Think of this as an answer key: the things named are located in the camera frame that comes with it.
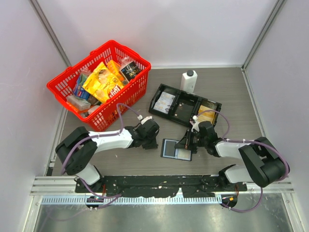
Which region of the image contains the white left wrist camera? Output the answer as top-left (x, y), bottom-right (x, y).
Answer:
top-left (140, 116), bottom-right (153, 124)

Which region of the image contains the black leather card holder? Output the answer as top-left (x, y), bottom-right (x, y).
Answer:
top-left (160, 139), bottom-right (192, 161)

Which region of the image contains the white VIP card top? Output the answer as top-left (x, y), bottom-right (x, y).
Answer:
top-left (160, 92), bottom-right (175, 102)

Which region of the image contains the clear plastic wrapped pack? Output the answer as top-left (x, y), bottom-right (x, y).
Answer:
top-left (66, 95), bottom-right (91, 111)

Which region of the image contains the yellow snack bag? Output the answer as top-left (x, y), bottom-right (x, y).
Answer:
top-left (83, 62), bottom-right (124, 103)

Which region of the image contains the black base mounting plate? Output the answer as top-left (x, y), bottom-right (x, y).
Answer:
top-left (90, 175), bottom-right (247, 198)

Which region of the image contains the blue green snack pack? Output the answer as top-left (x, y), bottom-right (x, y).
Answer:
top-left (73, 73), bottom-right (90, 100)

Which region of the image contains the white bottle black cap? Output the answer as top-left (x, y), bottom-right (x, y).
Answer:
top-left (180, 70), bottom-right (197, 93)

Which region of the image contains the red plastic shopping basket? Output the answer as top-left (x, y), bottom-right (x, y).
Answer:
top-left (47, 40), bottom-right (151, 131)

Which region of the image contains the black gold patterned box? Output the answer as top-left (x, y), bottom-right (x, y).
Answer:
top-left (120, 61), bottom-right (141, 81)

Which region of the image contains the black VIP card upper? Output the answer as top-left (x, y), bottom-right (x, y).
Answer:
top-left (175, 103), bottom-right (194, 121)

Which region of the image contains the white VIP card middle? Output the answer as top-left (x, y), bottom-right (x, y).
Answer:
top-left (155, 98), bottom-right (173, 108)

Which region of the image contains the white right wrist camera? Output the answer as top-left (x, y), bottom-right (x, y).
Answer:
top-left (190, 116), bottom-right (199, 132)

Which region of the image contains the white VIP card bottom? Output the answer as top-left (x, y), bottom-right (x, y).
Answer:
top-left (154, 103), bottom-right (169, 114)

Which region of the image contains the white slotted cable duct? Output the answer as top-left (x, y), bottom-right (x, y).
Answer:
top-left (41, 194), bottom-right (222, 205)

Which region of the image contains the white vip card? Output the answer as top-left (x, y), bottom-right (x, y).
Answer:
top-left (154, 103), bottom-right (169, 114)
top-left (160, 92), bottom-right (175, 102)
top-left (155, 98), bottom-right (173, 108)

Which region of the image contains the orange snack box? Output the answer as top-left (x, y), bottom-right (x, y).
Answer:
top-left (107, 60), bottom-right (122, 78)

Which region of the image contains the aluminium frame profile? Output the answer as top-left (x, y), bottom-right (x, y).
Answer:
top-left (29, 0), bottom-right (71, 67)
top-left (241, 0), bottom-right (286, 72)

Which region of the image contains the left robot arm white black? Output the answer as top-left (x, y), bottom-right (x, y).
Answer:
top-left (55, 116), bottom-right (159, 192)

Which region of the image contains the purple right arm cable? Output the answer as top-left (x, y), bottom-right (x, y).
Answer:
top-left (193, 109), bottom-right (290, 212)

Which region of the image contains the aluminium frame profile left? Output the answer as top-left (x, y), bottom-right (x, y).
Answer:
top-left (29, 0), bottom-right (71, 67)

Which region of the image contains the black three-compartment card tray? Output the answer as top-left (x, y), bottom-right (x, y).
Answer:
top-left (149, 84), bottom-right (222, 127)

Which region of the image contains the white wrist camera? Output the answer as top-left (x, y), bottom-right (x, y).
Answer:
top-left (190, 116), bottom-right (199, 132)
top-left (140, 116), bottom-right (153, 124)

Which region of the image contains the aluminium frame profile right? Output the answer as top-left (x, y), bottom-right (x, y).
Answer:
top-left (241, 0), bottom-right (286, 72)

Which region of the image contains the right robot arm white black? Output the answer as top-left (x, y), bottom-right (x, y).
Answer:
top-left (175, 121), bottom-right (290, 191)

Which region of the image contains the gold card bottom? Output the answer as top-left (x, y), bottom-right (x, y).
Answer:
top-left (197, 115), bottom-right (214, 124)

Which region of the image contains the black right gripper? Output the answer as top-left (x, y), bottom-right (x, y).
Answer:
top-left (175, 129), bottom-right (208, 151)

